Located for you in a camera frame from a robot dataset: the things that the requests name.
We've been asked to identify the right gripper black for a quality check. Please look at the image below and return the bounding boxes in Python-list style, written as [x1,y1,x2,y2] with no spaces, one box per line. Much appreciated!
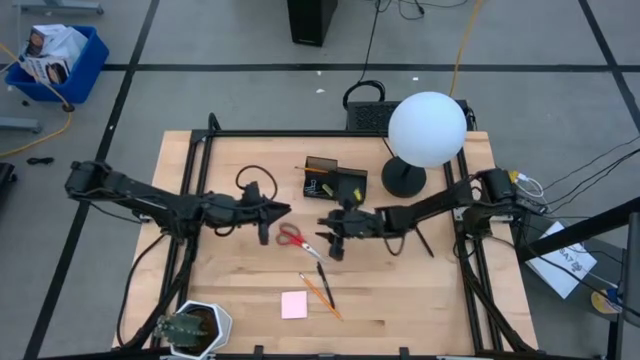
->
[315,199,387,262]

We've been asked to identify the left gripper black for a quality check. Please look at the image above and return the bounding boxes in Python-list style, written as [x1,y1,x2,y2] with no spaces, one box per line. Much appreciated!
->
[232,182,292,247]

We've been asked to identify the red-handled scissors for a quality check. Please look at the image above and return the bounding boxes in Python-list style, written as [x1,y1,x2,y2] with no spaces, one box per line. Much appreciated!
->
[275,222,324,261]

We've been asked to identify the black capped marker pen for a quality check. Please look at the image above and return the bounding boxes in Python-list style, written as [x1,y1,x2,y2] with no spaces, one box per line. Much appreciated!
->
[315,261,336,310]

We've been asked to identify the pink sticky note pad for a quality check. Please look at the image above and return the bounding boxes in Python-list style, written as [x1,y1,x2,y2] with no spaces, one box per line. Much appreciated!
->
[280,290,309,320]

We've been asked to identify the black mesh desk organizer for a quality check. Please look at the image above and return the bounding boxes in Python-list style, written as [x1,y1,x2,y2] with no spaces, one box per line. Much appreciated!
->
[302,156,369,205]

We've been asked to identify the black mesh-top computer case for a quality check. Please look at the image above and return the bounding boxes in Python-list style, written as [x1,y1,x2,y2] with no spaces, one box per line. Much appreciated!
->
[344,99,474,133]

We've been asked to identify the white hexagonal plant pot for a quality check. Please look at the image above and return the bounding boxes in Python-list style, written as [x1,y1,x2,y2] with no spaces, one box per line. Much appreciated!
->
[169,299,234,359]

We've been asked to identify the white globe table lamp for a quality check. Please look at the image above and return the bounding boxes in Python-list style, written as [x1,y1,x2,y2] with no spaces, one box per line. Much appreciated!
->
[381,91,468,199]

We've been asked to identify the green cactus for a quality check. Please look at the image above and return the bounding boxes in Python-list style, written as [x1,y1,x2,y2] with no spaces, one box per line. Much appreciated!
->
[153,312,210,349]

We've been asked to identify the black computer tower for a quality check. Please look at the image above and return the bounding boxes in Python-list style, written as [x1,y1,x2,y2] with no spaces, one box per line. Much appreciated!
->
[286,0,339,48]

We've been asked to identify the white printed paper sheet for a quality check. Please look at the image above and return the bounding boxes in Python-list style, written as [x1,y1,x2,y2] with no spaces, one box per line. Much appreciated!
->
[525,220,599,300]

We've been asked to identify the blue plastic bin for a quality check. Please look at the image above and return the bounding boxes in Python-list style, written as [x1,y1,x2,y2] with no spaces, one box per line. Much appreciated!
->
[4,24,110,105]

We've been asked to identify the black metal beam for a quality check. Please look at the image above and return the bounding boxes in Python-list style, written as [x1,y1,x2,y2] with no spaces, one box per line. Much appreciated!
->
[514,196,640,264]

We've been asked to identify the white printed cardboard box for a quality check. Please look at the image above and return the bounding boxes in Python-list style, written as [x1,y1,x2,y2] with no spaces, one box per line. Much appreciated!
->
[20,54,72,86]
[24,23,89,64]

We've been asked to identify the black floor object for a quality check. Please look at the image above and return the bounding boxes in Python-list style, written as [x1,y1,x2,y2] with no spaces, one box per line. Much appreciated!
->
[0,162,19,201]

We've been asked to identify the round yellow disc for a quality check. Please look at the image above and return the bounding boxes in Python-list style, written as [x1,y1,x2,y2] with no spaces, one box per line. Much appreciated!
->
[590,288,624,315]

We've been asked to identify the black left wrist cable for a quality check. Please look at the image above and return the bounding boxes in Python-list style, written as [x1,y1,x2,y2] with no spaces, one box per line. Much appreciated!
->
[234,164,279,202]

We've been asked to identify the black aluminium table frame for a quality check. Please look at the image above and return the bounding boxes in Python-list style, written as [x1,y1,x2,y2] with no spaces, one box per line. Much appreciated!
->
[114,112,539,357]

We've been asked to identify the black power cable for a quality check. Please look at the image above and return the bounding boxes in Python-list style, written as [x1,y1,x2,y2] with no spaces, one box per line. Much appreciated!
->
[342,0,387,109]

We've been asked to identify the yellow floor cable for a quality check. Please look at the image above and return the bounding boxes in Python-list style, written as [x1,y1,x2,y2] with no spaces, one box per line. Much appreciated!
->
[448,0,484,98]

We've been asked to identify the yellow hose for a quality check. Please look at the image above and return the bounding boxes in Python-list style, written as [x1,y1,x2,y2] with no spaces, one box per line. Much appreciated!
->
[0,42,75,159]

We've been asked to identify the grey metal floor rail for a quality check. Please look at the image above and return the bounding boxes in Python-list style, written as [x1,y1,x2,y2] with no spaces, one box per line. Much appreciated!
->
[0,117,43,134]
[14,0,105,16]

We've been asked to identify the grey metal post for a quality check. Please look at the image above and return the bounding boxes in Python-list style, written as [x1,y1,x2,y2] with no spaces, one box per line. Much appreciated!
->
[618,212,640,329]

